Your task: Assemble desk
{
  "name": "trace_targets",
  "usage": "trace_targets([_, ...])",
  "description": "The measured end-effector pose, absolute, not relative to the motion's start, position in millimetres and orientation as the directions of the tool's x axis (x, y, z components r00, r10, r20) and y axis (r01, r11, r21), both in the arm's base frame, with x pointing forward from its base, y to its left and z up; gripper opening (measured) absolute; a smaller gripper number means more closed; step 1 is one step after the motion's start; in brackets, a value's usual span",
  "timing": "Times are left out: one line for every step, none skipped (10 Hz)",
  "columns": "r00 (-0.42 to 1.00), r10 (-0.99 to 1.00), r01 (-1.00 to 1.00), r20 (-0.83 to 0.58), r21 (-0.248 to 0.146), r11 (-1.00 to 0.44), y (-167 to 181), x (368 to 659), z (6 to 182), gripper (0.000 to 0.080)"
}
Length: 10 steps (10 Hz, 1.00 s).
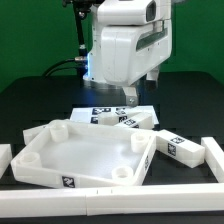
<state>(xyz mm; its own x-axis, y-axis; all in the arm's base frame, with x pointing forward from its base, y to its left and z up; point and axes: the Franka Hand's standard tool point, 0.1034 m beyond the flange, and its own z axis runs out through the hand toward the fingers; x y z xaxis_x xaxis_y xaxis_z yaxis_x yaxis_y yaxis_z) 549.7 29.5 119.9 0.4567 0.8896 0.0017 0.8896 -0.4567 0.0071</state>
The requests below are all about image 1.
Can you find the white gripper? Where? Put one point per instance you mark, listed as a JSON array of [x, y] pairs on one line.
[[128, 53]]

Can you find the white desk top tray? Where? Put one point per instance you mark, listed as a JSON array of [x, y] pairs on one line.
[[66, 154]]

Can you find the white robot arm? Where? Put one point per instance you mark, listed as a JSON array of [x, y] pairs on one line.
[[120, 13]]

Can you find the white marker sheet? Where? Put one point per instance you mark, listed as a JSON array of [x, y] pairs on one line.
[[89, 114]]

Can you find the white right fence block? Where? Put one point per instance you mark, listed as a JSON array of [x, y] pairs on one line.
[[214, 156]]

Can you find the white fence block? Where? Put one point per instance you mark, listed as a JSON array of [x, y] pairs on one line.
[[214, 156], [5, 157]]

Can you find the white left fence block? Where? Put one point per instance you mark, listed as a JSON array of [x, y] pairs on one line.
[[5, 157]]

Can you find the white front fence rail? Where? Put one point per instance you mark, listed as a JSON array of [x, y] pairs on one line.
[[112, 200]]

